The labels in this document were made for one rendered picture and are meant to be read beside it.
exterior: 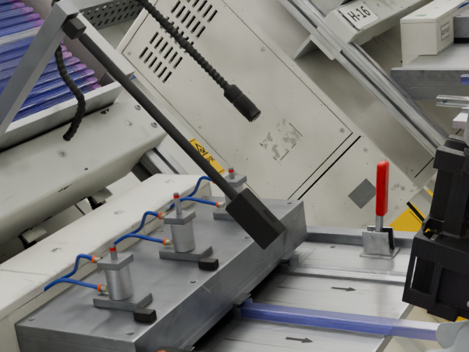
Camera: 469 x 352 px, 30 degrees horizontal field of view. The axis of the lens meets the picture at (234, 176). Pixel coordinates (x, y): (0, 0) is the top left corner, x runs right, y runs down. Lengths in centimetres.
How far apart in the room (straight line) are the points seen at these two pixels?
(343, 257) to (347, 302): 11
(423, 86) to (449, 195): 116
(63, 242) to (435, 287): 45
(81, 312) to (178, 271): 11
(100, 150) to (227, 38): 90
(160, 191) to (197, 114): 97
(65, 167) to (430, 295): 51
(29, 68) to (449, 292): 38
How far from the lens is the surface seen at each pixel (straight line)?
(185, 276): 84
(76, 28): 71
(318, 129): 187
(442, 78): 175
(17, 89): 76
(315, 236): 104
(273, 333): 84
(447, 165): 60
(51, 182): 98
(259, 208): 66
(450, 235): 62
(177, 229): 87
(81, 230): 96
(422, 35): 195
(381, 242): 97
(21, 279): 86
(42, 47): 73
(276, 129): 191
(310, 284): 93
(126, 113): 113
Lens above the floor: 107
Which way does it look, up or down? 7 degrees up
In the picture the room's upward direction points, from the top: 44 degrees counter-clockwise
